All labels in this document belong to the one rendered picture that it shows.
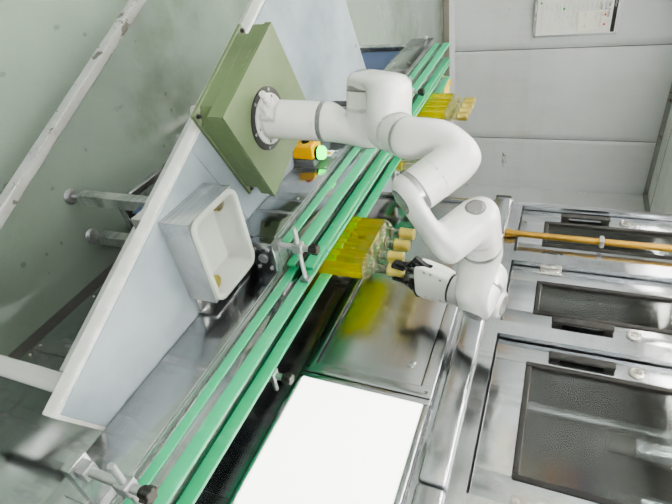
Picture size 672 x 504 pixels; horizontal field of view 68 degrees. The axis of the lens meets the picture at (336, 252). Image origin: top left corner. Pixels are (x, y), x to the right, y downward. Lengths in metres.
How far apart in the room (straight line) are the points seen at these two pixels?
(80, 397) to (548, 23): 6.59
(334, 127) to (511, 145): 6.52
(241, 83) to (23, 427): 1.04
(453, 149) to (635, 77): 6.39
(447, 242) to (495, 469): 0.52
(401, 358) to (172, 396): 0.56
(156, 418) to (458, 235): 0.69
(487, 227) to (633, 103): 6.49
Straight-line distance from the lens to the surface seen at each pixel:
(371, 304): 1.45
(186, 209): 1.15
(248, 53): 1.28
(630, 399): 1.36
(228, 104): 1.17
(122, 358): 1.13
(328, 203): 1.42
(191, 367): 1.16
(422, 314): 1.41
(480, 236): 0.95
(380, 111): 1.05
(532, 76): 7.23
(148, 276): 1.14
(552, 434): 1.26
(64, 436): 1.50
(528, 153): 7.65
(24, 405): 1.65
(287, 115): 1.23
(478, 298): 1.09
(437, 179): 0.91
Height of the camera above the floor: 1.51
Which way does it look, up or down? 22 degrees down
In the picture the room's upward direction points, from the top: 97 degrees clockwise
